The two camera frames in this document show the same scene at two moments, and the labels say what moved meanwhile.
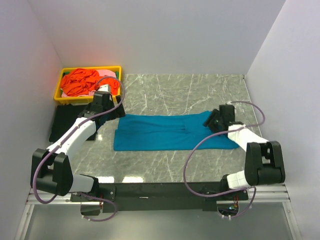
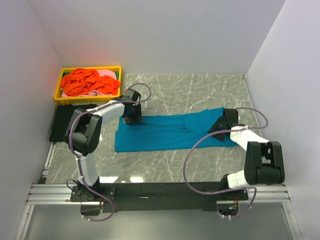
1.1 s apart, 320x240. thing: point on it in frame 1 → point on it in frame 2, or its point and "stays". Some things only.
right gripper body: (215, 128) → (218, 125)
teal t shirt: (175, 132) stays
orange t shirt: (81, 81) stays
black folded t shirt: (62, 116) stays
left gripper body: (111, 105) → (135, 116)
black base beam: (157, 197) stays
